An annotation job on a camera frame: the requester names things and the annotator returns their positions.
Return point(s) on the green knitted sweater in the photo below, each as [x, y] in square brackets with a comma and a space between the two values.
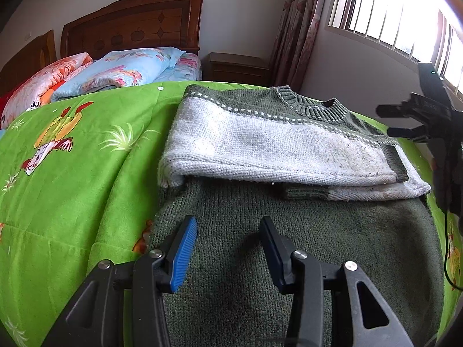
[231, 206]

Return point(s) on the wooden nightstand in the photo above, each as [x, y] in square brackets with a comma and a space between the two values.
[235, 67]

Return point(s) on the window with metal grille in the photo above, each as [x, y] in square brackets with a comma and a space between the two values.
[361, 7]

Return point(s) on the red bedsheet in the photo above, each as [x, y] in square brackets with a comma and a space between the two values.
[4, 102]

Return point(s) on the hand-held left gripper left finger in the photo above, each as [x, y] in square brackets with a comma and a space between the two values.
[184, 256]

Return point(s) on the large wooden headboard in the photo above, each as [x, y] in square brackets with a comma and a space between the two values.
[144, 21]

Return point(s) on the small wooden headboard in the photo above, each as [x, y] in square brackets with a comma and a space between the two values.
[29, 61]

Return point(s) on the green printed blanket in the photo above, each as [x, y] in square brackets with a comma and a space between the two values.
[72, 188]

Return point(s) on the floral curtain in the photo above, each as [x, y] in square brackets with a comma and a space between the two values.
[296, 25]

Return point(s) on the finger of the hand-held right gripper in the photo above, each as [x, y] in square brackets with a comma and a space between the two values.
[405, 132]
[394, 111]

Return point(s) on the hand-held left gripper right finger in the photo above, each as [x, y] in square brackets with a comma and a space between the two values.
[272, 251]

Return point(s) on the light blue floral quilt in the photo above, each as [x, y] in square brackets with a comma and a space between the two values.
[119, 68]

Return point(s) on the pink floral pillow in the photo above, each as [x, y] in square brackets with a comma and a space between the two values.
[39, 83]

